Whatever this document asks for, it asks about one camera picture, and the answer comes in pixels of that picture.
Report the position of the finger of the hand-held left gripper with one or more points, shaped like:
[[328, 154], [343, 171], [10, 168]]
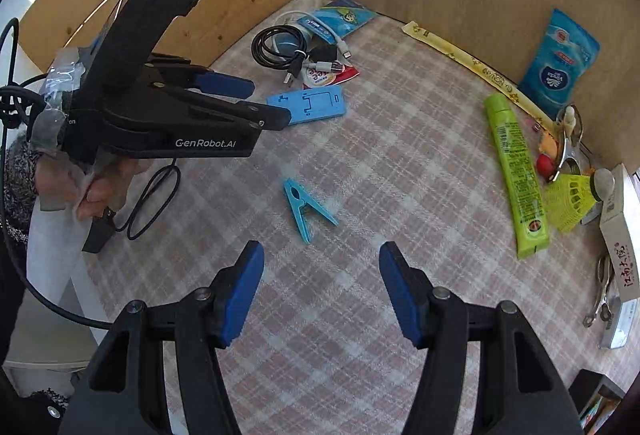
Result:
[[260, 115], [225, 85]]

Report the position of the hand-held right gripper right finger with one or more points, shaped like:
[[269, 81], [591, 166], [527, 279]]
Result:
[[400, 295]]

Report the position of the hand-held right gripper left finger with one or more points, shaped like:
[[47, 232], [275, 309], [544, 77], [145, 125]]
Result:
[[245, 290]]

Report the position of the blue clothespin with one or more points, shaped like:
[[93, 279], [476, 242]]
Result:
[[299, 207]]

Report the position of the yellow shuttlecock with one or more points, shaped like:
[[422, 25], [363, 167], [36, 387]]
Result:
[[567, 200]]

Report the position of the black storage box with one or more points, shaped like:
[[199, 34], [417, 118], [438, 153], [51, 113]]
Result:
[[590, 382]]

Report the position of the shiny metal clip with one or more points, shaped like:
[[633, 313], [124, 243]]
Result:
[[570, 150]]

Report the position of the pink plaid desktop cloth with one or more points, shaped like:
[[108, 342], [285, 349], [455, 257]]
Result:
[[400, 165]]

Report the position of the person's left hand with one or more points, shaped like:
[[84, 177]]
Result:
[[105, 190]]

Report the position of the blue plastic phone stand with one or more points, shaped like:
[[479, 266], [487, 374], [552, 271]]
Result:
[[325, 107]]

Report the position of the red and white sachet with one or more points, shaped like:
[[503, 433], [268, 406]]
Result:
[[320, 77]]

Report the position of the blue round case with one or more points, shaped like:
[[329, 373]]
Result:
[[287, 46]]

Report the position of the blue printed packet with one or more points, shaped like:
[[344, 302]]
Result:
[[350, 17]]

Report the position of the black power adapter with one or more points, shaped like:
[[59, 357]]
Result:
[[97, 235]]

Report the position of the green tube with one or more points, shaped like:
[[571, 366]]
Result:
[[517, 175]]

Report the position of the yellow chopstick sleeve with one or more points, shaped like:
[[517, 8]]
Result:
[[475, 65]]

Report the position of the blue and white tin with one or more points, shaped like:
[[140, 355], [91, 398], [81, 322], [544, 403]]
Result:
[[620, 325]]

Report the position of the white box with red print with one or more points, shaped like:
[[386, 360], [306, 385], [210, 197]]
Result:
[[622, 235]]

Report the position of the blue tissue packet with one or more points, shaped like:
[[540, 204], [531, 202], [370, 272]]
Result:
[[557, 70]]

